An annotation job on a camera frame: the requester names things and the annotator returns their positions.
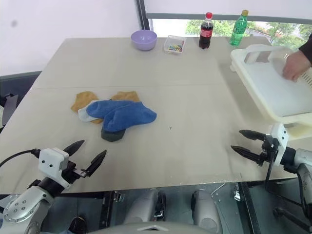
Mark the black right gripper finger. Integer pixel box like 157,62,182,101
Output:
230,145,263,163
238,129,268,142

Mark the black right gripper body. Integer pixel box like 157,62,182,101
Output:
255,134,278,168

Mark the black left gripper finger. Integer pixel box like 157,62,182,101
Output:
85,149,108,177
62,139,86,156

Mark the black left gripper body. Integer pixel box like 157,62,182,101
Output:
61,160,88,185

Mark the white plastic basket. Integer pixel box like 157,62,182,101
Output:
230,44,312,141

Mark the blue sock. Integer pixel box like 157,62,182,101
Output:
102,102,157,134
86,99,134,120

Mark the clear box of colourful clips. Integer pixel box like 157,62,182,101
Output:
163,35,187,55

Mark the person's bare hand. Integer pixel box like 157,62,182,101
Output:
282,51,312,82

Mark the dark grey sock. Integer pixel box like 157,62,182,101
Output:
100,128,126,142

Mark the light grey sock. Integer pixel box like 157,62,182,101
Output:
78,107,96,122

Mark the dark shoe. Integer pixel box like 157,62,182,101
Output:
68,215,88,234

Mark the black office chair base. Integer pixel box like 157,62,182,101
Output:
272,206,312,232

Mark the grey rounded robot leg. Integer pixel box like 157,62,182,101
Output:
191,190,224,234
123,189,167,224

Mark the dark grey cabinet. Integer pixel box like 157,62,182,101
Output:
0,71,43,134

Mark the grey robot torso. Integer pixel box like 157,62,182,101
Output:
87,220,221,234

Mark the green bottle with yellow cap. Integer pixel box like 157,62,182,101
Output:
230,9,250,46

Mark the cola bottle with red cap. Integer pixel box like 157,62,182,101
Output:
198,12,214,50

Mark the purple plastic bowl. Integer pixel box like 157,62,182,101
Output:
131,30,157,52

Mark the white roller blind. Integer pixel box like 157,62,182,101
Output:
145,0,312,25

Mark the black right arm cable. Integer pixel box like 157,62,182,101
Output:
265,156,310,220

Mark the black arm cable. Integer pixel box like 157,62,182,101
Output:
265,156,310,220
0,149,41,169

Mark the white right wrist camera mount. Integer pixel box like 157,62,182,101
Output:
268,122,289,166

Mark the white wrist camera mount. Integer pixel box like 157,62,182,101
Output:
38,148,71,190
268,122,289,166

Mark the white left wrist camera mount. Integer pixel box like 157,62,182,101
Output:
38,148,71,190

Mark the black table frame leg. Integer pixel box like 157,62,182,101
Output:
239,181,263,234

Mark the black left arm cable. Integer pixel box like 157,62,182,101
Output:
0,149,41,169

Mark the dark window frame post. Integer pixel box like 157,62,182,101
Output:
140,0,153,39

